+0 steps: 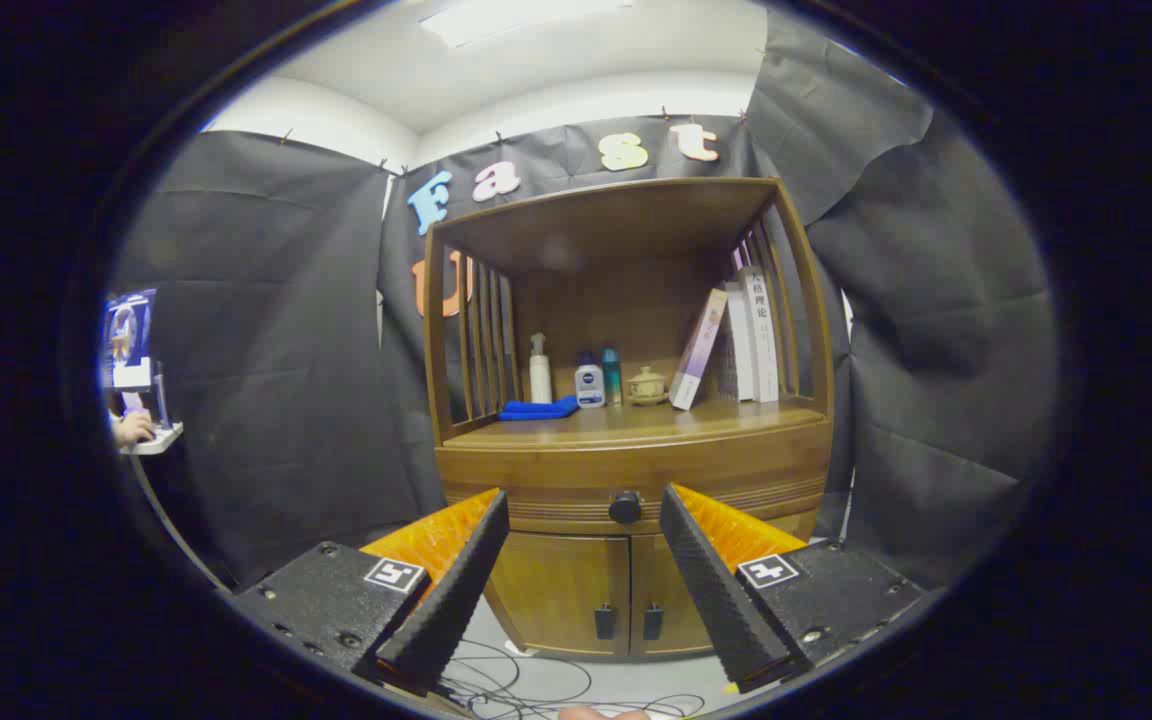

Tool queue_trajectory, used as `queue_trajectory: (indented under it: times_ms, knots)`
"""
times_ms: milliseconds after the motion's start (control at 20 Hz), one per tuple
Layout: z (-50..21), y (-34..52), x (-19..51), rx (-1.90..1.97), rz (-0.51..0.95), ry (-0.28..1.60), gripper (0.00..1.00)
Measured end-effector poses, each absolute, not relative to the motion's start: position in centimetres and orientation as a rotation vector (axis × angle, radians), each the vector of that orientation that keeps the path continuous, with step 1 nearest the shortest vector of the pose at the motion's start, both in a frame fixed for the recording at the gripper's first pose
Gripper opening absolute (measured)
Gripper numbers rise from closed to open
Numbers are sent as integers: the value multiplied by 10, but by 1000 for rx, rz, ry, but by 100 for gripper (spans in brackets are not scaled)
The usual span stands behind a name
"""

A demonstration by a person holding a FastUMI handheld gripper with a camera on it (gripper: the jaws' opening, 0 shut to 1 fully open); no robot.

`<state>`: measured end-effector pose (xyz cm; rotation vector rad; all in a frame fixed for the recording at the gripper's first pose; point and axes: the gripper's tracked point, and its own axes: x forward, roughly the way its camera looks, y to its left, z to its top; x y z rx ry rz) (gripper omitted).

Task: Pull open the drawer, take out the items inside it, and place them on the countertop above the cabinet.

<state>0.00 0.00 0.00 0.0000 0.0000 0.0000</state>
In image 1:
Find folded blue cloth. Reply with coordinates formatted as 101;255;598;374
498;396;580;421

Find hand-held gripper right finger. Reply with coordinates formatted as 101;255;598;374
659;483;927;694

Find plain white book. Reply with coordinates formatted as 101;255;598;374
726;282;757;403

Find patterned cover book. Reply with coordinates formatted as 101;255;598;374
718;300;742;401

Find black backdrop cloth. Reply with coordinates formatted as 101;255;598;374
111;10;1062;591

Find ceiling light panel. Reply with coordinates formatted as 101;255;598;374
419;0;637;49

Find computer monitor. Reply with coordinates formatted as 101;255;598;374
101;290;157;391

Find wooden drawer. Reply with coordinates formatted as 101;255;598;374
436;445;832;536

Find lidded ceramic tea cup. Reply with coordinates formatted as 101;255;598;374
626;366;670;406

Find tangle of floor cables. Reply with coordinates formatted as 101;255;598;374
436;640;707;720

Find wooden countertop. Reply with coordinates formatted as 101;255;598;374
443;397;830;451

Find white book with printed spine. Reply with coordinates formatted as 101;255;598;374
739;265;780;404

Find white bottle with blue cap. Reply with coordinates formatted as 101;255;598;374
575;352;606;409

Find wooden cabinet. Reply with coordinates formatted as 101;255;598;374
421;178;835;661

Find pastel cover book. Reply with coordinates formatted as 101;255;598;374
669;288;729;411

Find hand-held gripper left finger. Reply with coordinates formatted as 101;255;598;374
231;488;512;698

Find white pump bottle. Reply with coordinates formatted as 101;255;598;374
529;333;554;404

